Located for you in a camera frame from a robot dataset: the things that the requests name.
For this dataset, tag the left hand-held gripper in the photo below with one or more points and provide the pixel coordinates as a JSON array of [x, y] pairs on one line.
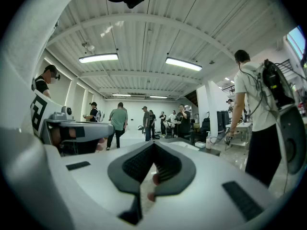
[[39, 114]]

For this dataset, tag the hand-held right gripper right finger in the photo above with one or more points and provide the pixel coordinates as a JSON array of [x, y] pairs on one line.
[[204, 176]]

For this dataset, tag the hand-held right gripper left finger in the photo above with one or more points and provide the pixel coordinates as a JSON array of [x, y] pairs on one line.
[[96, 176]]

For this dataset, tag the person's left hand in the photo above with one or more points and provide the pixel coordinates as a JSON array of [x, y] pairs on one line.
[[100, 144]]

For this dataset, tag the black sink counter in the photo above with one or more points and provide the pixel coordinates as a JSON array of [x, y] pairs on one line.
[[211, 151]]

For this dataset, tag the white rectangular tray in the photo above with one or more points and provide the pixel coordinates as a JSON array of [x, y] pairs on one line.
[[200, 144]]

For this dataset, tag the long ceiling light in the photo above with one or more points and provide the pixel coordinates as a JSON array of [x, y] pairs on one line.
[[158, 96], [183, 64], [98, 57], [121, 95]]

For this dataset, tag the black office chair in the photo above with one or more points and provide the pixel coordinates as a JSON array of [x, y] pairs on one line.
[[205, 128]]

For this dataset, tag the black monitor screens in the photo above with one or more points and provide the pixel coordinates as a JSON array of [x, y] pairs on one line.
[[223, 121]]

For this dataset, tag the white metal table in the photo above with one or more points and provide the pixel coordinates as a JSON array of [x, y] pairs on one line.
[[239, 126]]

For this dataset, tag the person's white shirt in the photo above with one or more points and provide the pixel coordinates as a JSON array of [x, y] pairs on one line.
[[28, 44]]

